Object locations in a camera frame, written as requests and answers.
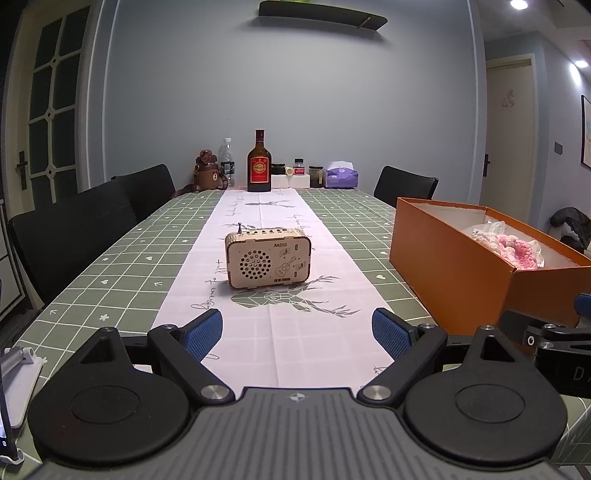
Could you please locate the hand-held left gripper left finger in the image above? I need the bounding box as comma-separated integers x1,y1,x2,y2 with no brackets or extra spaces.
76,308,236,407

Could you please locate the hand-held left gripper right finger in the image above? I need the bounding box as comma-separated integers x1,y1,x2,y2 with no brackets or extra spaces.
356,308,520,407

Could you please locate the orange cardboard box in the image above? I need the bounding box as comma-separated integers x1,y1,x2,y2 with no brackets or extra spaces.
389,197,591,340

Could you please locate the pink white crochet piece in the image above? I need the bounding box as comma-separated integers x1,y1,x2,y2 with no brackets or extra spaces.
471,226,546,271

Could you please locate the clear plastic bag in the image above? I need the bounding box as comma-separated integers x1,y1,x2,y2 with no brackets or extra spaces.
464,220,509,241

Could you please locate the white deer print runner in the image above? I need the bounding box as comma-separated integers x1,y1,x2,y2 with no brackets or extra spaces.
148,187,398,388

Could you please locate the dark clothing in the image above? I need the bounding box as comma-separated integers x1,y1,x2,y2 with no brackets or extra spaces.
549,208,591,254

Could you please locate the wooden radio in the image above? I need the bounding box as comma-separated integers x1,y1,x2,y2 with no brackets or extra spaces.
225,223,313,289

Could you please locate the green grid tablecloth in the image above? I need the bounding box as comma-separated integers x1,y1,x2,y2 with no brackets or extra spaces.
0,187,591,480

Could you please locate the black chair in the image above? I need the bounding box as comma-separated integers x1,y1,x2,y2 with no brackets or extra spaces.
373,165,439,208
111,163,177,224
7,179,139,305

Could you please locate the brown bear bottle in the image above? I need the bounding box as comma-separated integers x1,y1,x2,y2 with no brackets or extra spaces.
193,149,220,192

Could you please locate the purple tissue pack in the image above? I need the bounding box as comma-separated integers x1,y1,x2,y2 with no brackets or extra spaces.
323,161,359,190

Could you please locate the clear water bottle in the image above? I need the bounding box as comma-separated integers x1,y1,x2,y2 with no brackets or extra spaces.
220,137,236,189

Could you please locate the cream door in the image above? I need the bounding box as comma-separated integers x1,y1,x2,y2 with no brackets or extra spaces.
485,54,539,222

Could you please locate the brown liquor bottle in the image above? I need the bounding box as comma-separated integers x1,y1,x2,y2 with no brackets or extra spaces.
247,129,273,193

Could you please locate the silver phone stand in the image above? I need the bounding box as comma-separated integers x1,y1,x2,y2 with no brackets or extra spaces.
0,346,47,464

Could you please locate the glass panel door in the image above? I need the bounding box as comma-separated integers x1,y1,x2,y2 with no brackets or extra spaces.
0,0,100,217

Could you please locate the framed wall picture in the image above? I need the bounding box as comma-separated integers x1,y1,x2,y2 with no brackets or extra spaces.
580,95,591,169

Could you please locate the dark wall shelf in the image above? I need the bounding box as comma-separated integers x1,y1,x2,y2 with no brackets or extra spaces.
259,0,389,31

